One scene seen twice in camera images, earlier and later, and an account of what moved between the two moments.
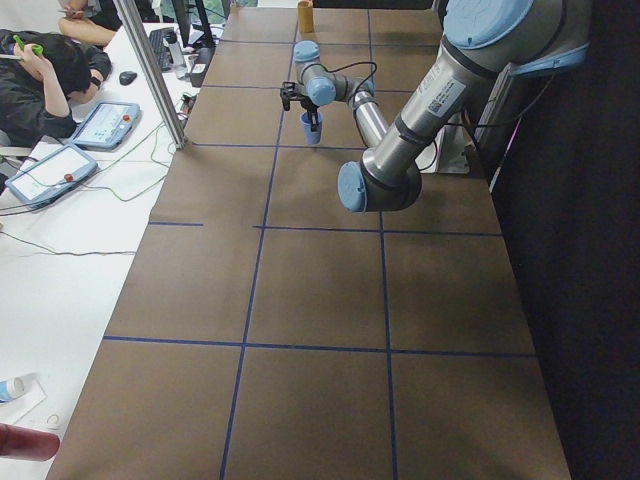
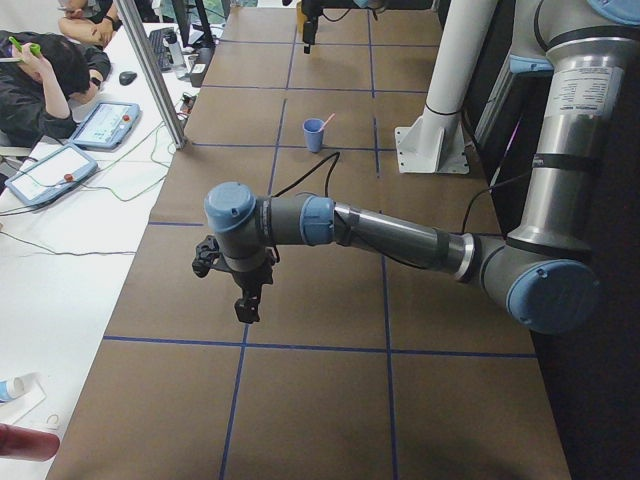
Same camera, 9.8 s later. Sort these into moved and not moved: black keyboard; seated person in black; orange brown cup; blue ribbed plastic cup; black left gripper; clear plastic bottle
Moved: black left gripper; blue ribbed plastic cup
Not moved: black keyboard; orange brown cup; seated person in black; clear plastic bottle
